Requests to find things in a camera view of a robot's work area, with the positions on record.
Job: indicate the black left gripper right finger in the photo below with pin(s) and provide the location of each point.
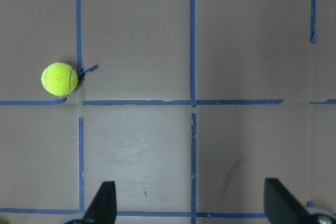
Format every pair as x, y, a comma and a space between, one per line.
280, 206

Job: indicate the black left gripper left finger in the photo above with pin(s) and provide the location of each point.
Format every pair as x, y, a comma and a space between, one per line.
103, 208

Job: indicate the yellow tennis ball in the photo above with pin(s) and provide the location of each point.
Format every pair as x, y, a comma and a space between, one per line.
59, 79

